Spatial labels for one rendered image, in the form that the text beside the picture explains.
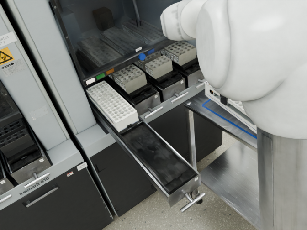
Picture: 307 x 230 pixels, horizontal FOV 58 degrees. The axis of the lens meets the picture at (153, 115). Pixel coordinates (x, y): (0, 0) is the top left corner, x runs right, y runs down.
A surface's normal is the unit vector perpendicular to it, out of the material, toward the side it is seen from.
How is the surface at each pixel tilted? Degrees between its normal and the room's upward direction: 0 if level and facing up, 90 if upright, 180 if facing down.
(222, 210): 0
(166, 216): 0
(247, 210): 0
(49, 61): 90
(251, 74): 85
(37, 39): 90
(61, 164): 90
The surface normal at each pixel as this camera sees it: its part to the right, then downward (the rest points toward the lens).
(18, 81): 0.56, 0.51
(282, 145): -0.72, 0.42
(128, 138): -0.14, -0.72
